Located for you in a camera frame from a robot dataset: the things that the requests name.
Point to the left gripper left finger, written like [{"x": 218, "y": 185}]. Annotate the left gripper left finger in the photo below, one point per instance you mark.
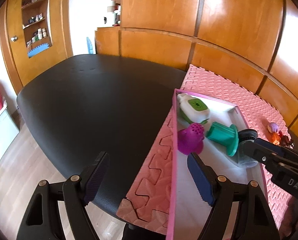
[{"x": 42, "y": 217}]

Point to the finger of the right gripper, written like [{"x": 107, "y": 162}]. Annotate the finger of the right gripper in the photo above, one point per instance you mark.
[
  {"x": 264, "y": 143},
  {"x": 255, "y": 151}
]

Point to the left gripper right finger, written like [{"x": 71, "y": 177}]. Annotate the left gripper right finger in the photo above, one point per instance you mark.
[{"x": 254, "y": 219}]

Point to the dark brown shell dish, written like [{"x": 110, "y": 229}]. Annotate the dark brown shell dish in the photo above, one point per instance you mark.
[{"x": 285, "y": 141}]

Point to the orange cube chain toy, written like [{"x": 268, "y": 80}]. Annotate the orange cube chain toy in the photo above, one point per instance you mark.
[{"x": 276, "y": 138}]

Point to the black-lid clear jar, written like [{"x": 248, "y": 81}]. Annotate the black-lid clear jar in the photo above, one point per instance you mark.
[{"x": 246, "y": 139}]

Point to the lilac egg-shaped case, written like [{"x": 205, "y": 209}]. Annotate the lilac egg-shaped case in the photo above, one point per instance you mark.
[{"x": 273, "y": 127}]

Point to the teal plastic spool toy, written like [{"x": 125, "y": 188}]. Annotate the teal plastic spool toy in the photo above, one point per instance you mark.
[{"x": 224, "y": 135}]

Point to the magenta perforated silicone cap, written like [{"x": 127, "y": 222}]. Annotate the magenta perforated silicone cap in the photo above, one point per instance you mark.
[{"x": 190, "y": 140}]

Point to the white green plastic device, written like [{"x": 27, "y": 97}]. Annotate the white green plastic device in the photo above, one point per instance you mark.
[{"x": 192, "y": 109}]

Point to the pink white tray box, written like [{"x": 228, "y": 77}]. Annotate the pink white tray box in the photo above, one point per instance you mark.
[{"x": 188, "y": 212}]

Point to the pink foam puzzle mat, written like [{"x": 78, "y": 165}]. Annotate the pink foam puzzle mat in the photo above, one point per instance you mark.
[{"x": 147, "y": 203}]

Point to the blue foam mat piece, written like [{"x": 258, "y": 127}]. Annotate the blue foam mat piece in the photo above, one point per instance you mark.
[{"x": 38, "y": 50}]

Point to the silver door knob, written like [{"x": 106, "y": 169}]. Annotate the silver door knob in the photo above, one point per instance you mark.
[{"x": 14, "y": 38}]

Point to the wooden door with shelves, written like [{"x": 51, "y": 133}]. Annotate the wooden door with shelves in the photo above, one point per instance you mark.
[{"x": 34, "y": 22}]

